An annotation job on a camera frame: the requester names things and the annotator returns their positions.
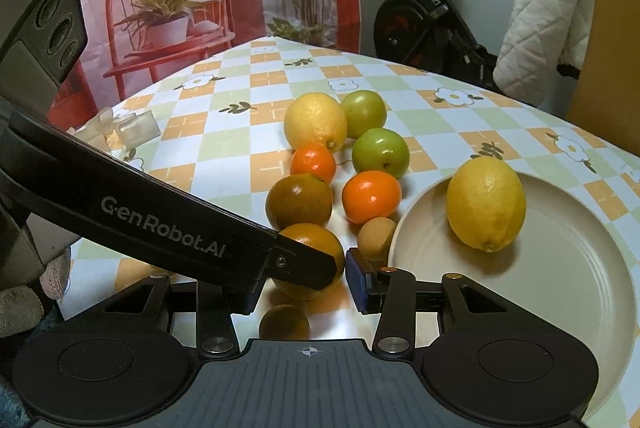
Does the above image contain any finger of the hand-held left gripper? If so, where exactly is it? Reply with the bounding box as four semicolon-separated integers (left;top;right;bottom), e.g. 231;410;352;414
270;233;347;291

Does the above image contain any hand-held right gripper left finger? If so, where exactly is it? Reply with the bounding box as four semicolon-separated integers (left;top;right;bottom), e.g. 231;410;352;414
100;274;261;355

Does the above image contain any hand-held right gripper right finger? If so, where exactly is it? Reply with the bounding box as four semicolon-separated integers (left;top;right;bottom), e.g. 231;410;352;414
345;248;521;355

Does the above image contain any yellowish orange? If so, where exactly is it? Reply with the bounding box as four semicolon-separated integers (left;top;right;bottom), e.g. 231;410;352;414
272;222;345;301

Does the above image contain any small brown kiwi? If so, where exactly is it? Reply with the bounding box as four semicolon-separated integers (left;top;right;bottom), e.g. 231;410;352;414
258;304;311;342
357;216;399;261

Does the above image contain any dark greenish orange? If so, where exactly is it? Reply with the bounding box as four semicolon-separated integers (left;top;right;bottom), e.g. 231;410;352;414
265;174;334;230

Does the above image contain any large mandarin orange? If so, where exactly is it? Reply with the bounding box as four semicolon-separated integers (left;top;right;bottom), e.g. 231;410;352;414
342;170;403;225

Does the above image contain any small mandarin orange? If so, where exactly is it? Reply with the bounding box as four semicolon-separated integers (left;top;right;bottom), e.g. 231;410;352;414
290;143;337;184

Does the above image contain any bright green apple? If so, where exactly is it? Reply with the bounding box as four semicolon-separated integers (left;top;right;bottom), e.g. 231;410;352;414
351;128;411;180

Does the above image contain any yellow lemon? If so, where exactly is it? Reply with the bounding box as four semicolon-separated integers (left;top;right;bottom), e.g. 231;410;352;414
284;92;349;153
446;157;527;253

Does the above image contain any yellowish green apple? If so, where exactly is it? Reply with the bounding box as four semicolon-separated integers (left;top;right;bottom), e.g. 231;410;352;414
341;90;388;139

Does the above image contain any beige round plate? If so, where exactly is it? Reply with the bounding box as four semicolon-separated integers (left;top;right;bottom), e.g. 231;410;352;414
387;170;622;409

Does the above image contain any person's left hand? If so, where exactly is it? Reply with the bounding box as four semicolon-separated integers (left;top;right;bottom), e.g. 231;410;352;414
0;253;71;339

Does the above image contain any clear plastic object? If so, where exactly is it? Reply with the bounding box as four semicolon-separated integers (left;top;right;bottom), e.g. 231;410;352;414
75;106;162;150

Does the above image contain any checkered floral tablecloth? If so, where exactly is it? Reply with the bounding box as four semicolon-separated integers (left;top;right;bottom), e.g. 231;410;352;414
50;35;640;428

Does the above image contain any black exercise bike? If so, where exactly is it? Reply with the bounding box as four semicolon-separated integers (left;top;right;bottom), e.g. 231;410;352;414
372;0;538;96

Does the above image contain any white quilted jacket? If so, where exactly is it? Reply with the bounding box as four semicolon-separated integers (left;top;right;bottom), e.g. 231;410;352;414
492;0;601;104

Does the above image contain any wooden board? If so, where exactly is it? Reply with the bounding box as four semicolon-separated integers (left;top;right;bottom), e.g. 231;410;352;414
565;0;640;145

